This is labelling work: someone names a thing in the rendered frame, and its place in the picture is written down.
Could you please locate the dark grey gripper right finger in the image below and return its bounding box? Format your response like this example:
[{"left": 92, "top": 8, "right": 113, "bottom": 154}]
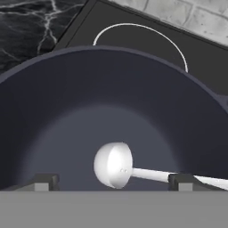
[{"left": 167, "top": 173, "right": 224, "bottom": 191}]

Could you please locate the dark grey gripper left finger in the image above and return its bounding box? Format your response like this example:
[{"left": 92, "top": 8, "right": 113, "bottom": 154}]
[{"left": 11, "top": 173, "right": 60, "bottom": 191}]

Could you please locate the white ladle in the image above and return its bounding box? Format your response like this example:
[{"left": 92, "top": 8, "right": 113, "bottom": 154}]
[{"left": 94, "top": 142, "right": 228, "bottom": 191}]

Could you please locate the dark grey pot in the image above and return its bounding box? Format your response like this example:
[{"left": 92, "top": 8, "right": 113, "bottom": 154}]
[{"left": 0, "top": 45, "right": 228, "bottom": 191}]

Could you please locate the black hob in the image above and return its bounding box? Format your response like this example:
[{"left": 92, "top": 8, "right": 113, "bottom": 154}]
[{"left": 53, "top": 0, "right": 228, "bottom": 96}]

